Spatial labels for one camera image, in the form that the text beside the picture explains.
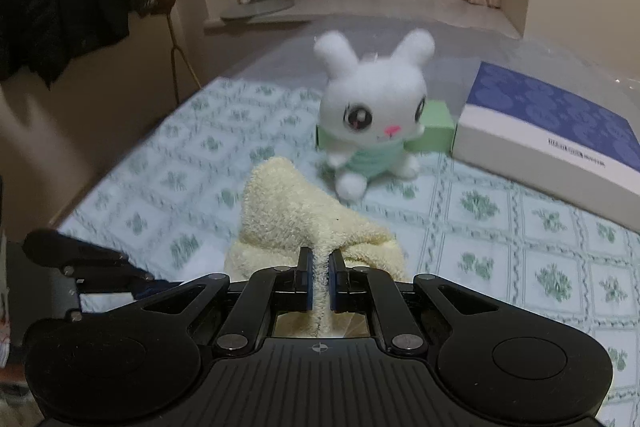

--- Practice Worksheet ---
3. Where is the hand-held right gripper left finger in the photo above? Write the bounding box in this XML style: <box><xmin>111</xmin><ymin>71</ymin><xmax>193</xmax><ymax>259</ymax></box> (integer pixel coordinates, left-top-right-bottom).
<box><xmin>135</xmin><ymin>247</ymin><xmax>315</xmax><ymax>358</ymax></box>

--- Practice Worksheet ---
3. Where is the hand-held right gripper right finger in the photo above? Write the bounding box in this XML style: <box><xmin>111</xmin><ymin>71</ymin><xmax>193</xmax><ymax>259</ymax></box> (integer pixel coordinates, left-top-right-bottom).
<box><xmin>330</xmin><ymin>248</ymin><xmax>506</xmax><ymax>357</ymax></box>

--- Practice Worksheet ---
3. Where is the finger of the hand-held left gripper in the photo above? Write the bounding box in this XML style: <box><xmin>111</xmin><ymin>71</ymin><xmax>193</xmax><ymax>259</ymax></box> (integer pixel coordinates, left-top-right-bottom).
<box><xmin>22</xmin><ymin>229</ymin><xmax>132</xmax><ymax>269</ymax></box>
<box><xmin>62</xmin><ymin>263</ymin><xmax>183</xmax><ymax>304</ymax></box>

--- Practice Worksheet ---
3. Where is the pale yellow towel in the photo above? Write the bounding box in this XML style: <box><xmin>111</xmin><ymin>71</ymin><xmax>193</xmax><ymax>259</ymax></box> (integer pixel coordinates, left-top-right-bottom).
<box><xmin>224</xmin><ymin>157</ymin><xmax>407</xmax><ymax>338</ymax></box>

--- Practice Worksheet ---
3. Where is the light green box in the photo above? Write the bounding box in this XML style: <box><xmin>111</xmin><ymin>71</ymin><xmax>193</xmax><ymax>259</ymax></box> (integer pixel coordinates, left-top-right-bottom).
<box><xmin>315</xmin><ymin>99</ymin><xmax>457</xmax><ymax>155</ymax></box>

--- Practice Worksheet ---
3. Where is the white plush bunny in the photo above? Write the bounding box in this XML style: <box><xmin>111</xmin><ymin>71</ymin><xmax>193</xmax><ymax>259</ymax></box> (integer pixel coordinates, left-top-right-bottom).
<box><xmin>314</xmin><ymin>29</ymin><xmax>436</xmax><ymax>202</ymax></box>

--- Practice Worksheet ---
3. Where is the metal coat rack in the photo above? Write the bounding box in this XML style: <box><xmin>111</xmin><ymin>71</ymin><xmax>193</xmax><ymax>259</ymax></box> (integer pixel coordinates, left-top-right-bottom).
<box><xmin>167</xmin><ymin>9</ymin><xmax>203</xmax><ymax>105</ymax></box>

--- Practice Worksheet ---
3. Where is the blue and white flat box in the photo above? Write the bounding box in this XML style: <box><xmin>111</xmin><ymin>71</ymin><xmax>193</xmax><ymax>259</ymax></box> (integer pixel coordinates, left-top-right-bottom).
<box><xmin>450</xmin><ymin>61</ymin><xmax>640</xmax><ymax>208</ymax></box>

